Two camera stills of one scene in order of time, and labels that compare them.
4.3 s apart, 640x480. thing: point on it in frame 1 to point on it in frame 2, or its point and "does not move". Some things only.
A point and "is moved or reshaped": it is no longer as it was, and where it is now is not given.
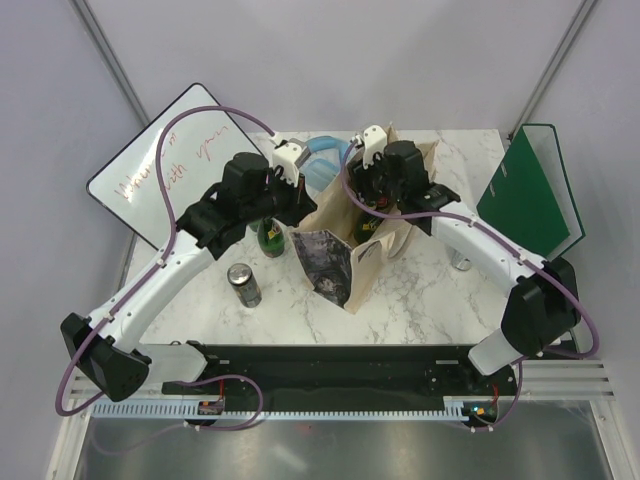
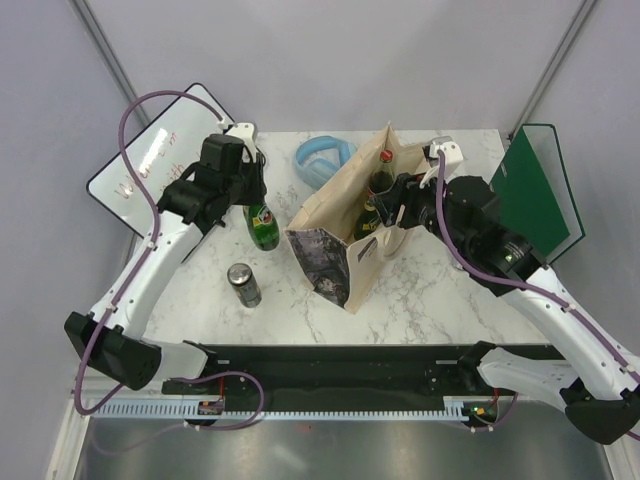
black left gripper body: x=281 y=200 to x=248 y=187
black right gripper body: x=372 y=184 to x=421 y=207
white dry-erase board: x=193 y=155 does not move
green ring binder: x=529 y=198 does not move
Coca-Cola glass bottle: x=365 y=226 is moved or reshaped
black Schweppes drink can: x=243 y=280 does not move
